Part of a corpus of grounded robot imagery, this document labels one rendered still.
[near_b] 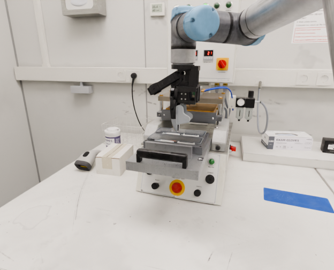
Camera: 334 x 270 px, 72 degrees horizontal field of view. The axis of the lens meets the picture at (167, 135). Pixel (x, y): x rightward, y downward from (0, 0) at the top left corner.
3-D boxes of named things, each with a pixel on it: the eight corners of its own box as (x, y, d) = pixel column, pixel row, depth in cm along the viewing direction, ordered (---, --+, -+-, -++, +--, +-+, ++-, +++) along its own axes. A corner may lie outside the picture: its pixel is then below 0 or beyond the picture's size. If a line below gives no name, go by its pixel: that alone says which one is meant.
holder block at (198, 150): (159, 134, 93) (159, 128, 93) (209, 139, 88) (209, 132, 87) (143, 148, 78) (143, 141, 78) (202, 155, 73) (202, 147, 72)
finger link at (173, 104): (174, 120, 71) (175, 91, 69) (169, 119, 71) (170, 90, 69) (178, 117, 75) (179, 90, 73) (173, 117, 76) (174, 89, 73)
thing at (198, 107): (175, 110, 116) (175, 90, 113) (220, 112, 109) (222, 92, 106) (165, 117, 100) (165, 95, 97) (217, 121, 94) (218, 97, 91)
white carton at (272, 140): (260, 141, 137) (262, 129, 135) (301, 143, 134) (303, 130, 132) (266, 149, 125) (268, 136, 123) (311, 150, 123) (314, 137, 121)
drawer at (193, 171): (158, 141, 96) (158, 123, 94) (211, 147, 90) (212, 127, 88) (126, 172, 70) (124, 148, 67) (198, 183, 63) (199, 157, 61)
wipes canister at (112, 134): (111, 149, 137) (108, 125, 132) (124, 151, 135) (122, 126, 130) (103, 155, 129) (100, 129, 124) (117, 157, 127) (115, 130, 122)
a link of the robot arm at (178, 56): (167, 49, 66) (175, 50, 74) (167, 65, 68) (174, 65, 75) (192, 49, 64) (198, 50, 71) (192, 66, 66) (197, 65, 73)
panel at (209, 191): (139, 191, 92) (146, 145, 94) (215, 204, 84) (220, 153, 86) (137, 192, 90) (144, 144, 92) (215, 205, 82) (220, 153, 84)
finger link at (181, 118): (188, 135, 72) (189, 106, 70) (170, 133, 74) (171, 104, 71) (190, 133, 75) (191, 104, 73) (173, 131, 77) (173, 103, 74)
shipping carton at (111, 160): (113, 158, 125) (112, 142, 122) (135, 160, 122) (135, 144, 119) (95, 173, 108) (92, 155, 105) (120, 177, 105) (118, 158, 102)
